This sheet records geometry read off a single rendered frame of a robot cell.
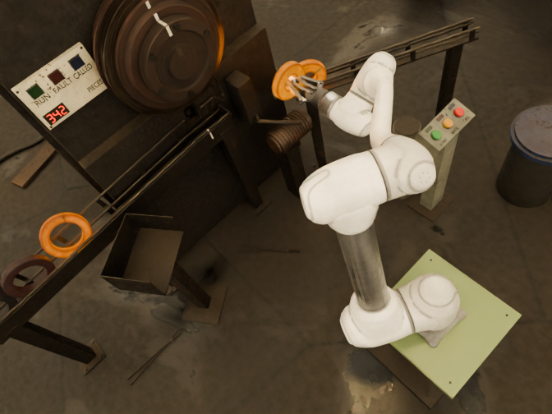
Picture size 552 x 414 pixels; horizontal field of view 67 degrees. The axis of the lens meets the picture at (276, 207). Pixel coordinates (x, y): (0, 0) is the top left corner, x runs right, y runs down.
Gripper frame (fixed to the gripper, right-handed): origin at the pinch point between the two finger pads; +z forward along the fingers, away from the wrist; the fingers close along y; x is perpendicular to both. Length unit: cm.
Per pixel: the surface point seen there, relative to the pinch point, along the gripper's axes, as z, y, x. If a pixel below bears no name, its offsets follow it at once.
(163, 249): -6, -80, -24
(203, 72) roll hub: 11.4, -28.2, 17.9
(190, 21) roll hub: 11.8, -25.7, 37.1
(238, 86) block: 18.1, -12.7, -5.4
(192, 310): -6, -91, -84
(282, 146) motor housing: 0.7, -9.9, -35.1
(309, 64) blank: 3.9, 15.2, -6.4
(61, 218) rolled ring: 25, -100, -8
